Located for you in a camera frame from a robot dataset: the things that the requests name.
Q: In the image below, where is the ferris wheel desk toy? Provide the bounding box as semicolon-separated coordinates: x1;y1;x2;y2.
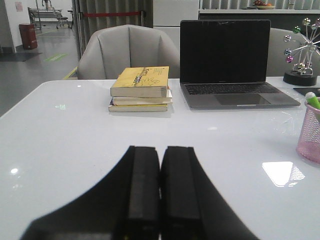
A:
283;17;320;87

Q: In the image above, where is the pink mesh pen holder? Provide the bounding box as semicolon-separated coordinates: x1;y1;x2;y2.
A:
296;101;320;164

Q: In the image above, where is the grey open laptop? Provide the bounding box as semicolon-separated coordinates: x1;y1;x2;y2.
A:
180;19;299;110

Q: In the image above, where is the metal cart in background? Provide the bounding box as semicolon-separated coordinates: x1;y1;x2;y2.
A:
27;0;74;30

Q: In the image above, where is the fruit bowl on counter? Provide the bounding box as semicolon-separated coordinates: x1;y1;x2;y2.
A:
252;0;275;10

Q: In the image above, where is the left grey armchair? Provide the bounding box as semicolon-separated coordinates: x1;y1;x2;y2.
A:
77;24;180;80

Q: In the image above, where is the yellow book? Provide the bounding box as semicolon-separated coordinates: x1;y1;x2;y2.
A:
108;100;168;112
110;66;169;98

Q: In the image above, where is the green highlighter pen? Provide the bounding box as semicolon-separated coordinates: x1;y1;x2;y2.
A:
305;91;320;109

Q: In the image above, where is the red trash bin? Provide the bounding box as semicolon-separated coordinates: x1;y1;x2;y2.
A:
19;23;38;50

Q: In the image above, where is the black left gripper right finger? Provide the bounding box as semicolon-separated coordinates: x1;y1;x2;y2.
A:
160;146;257;240

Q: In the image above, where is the grey armchair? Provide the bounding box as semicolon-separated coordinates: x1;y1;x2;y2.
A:
77;24;180;80
266;28;320;77

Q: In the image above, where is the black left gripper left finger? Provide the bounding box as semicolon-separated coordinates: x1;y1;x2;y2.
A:
21;146;160;240

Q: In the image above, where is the top yellow book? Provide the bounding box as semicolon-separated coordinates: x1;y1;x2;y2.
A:
110;66;169;98

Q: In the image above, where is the bottom yellow book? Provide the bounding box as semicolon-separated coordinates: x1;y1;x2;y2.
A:
108;100;168;112

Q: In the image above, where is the middle white book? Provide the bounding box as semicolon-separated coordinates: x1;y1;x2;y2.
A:
110;89;172;106

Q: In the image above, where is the black mouse pad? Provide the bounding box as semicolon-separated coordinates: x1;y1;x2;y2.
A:
293;87;320;98

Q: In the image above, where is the right grey armchair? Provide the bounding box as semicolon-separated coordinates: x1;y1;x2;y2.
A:
266;28;320;77

